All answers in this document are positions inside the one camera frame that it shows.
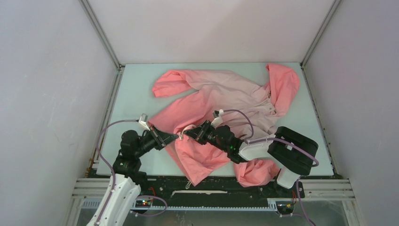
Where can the pink zip-up hooded jacket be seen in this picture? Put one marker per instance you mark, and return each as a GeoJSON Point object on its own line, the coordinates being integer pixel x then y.
{"type": "Point", "coordinates": [252, 111]}

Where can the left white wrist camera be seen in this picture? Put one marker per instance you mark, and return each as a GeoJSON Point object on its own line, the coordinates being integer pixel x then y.
{"type": "Point", "coordinates": [143, 122]}

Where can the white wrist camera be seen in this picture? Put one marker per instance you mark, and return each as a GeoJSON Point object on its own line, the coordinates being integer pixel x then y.
{"type": "Point", "coordinates": [217, 121]}
{"type": "Point", "coordinates": [143, 122]}

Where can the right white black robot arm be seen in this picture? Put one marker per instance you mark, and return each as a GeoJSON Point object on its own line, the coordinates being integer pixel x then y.
{"type": "Point", "coordinates": [292, 152]}

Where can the left circuit board with LEDs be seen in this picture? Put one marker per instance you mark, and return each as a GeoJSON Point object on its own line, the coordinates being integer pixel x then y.
{"type": "Point", "coordinates": [143, 204]}

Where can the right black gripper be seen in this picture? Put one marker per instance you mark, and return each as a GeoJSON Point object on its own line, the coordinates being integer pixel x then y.
{"type": "Point", "coordinates": [198, 133]}

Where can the right circuit board with wires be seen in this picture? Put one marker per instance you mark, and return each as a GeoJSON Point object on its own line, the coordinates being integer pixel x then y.
{"type": "Point", "coordinates": [285, 209]}

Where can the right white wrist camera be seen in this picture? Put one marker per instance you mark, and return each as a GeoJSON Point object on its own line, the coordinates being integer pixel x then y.
{"type": "Point", "coordinates": [217, 121]}

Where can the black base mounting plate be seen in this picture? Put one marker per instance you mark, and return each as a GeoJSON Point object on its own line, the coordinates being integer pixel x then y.
{"type": "Point", "coordinates": [225, 193]}

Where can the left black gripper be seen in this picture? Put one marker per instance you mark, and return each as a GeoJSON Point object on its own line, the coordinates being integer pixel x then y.
{"type": "Point", "coordinates": [161, 138]}

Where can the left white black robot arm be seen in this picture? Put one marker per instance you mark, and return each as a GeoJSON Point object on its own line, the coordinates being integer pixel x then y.
{"type": "Point", "coordinates": [127, 181]}

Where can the aluminium frame rail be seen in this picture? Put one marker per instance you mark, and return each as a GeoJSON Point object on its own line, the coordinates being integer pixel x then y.
{"type": "Point", "coordinates": [166, 186]}

